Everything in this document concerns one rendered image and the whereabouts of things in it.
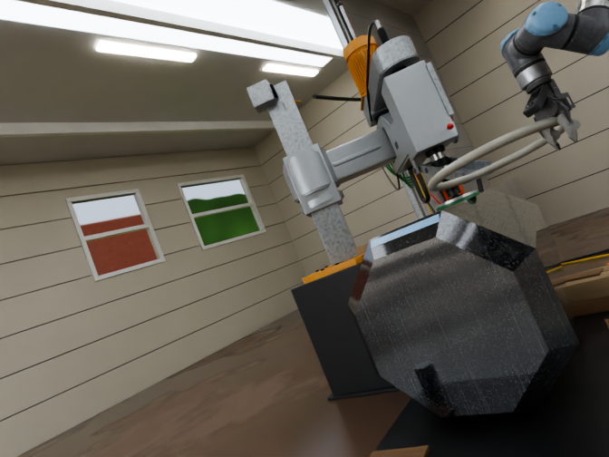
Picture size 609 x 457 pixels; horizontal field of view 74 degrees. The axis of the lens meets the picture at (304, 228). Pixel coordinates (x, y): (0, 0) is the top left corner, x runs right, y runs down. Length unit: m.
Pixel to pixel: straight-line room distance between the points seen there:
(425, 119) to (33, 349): 6.09
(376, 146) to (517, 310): 1.53
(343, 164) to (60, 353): 5.38
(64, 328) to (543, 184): 7.40
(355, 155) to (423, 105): 0.72
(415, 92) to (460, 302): 1.07
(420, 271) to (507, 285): 0.31
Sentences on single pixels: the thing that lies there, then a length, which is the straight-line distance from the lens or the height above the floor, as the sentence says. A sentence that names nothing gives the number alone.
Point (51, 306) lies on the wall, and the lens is 7.08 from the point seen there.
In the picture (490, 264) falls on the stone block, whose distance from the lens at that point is 1.55.
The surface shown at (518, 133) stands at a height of 0.97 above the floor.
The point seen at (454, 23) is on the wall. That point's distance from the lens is 7.50.
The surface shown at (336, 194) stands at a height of 1.19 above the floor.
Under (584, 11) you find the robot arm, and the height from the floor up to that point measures 1.20.
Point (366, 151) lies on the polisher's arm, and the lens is 2.73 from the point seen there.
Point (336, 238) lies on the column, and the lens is 2.63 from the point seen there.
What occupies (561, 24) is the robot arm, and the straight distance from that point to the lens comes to 1.38.
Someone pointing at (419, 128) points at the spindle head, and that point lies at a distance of 2.12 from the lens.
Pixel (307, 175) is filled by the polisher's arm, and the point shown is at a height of 1.38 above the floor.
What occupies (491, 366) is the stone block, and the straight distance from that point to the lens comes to 1.69.
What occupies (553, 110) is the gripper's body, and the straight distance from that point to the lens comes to 1.43.
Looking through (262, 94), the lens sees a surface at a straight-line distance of 2.78.
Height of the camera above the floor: 0.85
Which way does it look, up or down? 5 degrees up
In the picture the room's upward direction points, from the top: 22 degrees counter-clockwise
